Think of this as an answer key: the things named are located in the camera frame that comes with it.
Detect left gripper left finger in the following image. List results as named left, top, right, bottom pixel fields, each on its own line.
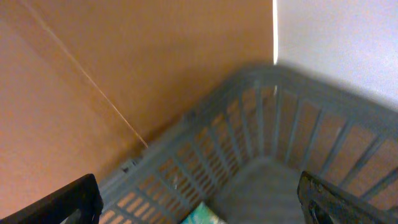
left=1, top=174, right=104, bottom=224

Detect grey plastic basket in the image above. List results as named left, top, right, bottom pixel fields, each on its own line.
left=99, top=65, right=397, bottom=223

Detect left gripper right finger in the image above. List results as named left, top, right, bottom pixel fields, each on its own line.
left=297, top=171, right=397, bottom=224

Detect small teal tissue pack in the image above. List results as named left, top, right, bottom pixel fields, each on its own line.
left=180, top=202, right=227, bottom=224

